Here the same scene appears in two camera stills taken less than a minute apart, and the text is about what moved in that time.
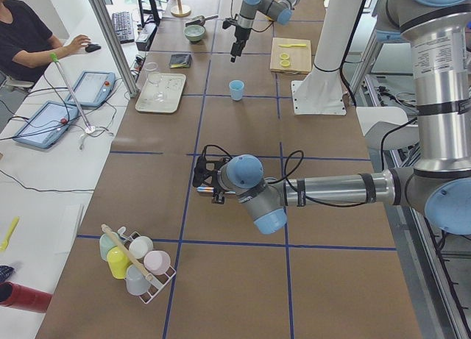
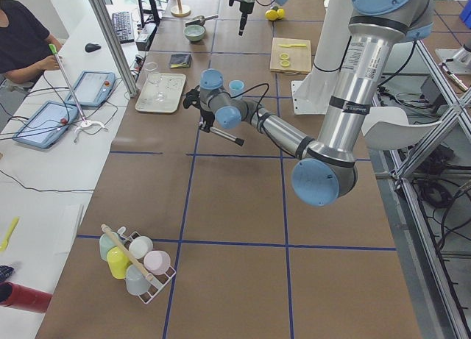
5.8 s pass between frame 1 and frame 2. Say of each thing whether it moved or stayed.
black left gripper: moved
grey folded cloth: stayed
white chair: stayed
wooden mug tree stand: stayed
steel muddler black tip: moved
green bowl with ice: stayed
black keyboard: stayed
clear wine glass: stayed
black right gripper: moved
